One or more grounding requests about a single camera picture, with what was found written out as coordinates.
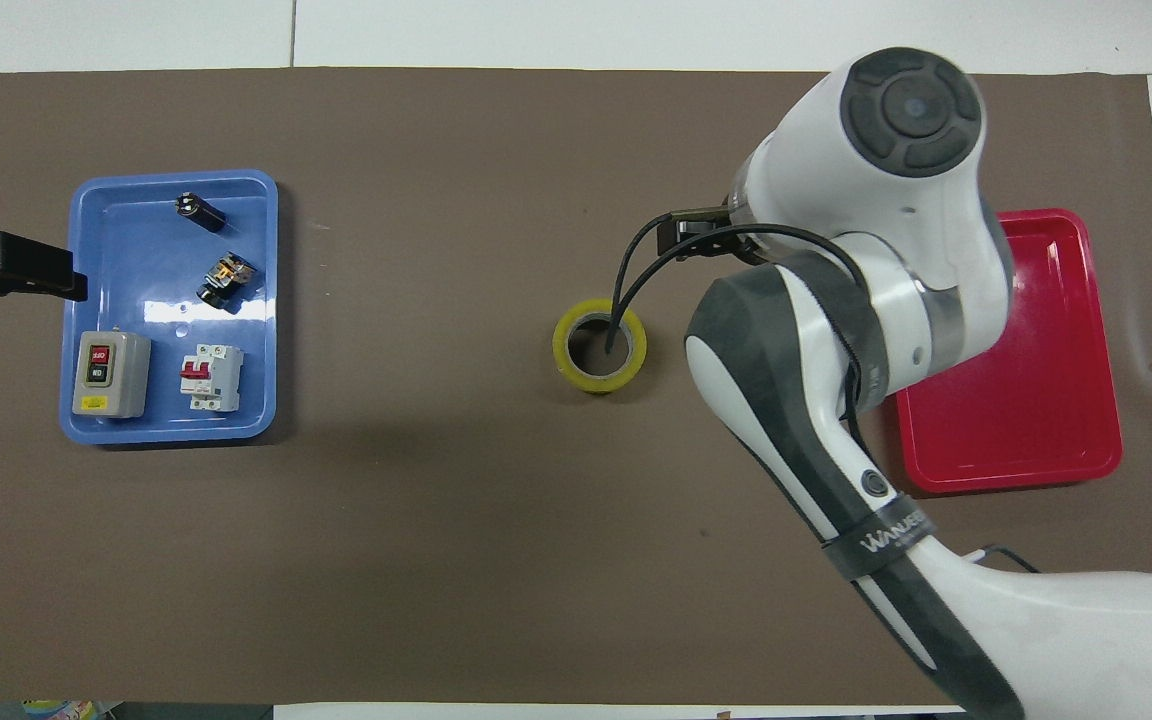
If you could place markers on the white circuit breaker red levers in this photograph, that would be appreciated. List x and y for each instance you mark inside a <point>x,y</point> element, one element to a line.
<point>210,378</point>

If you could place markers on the red plastic tray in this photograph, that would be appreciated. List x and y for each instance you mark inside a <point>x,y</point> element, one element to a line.
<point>1036,400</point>

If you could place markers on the grey push-button switch box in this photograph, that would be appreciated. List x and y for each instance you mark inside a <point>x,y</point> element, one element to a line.
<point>112,374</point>

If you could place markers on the blue plastic tray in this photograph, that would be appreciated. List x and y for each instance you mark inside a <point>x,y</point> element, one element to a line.
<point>161,300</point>

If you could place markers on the small black cylindrical part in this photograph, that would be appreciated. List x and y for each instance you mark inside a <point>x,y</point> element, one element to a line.
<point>200,212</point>

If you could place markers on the yellow tape roll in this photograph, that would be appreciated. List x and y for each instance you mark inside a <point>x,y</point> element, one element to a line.
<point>568,360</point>

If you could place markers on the black and brass switch part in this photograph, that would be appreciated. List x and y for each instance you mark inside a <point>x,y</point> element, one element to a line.
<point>226,280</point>

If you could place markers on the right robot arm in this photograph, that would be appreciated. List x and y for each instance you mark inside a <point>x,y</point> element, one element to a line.
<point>936,250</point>

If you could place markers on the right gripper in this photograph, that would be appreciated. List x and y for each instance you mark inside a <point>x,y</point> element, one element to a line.
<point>701,238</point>

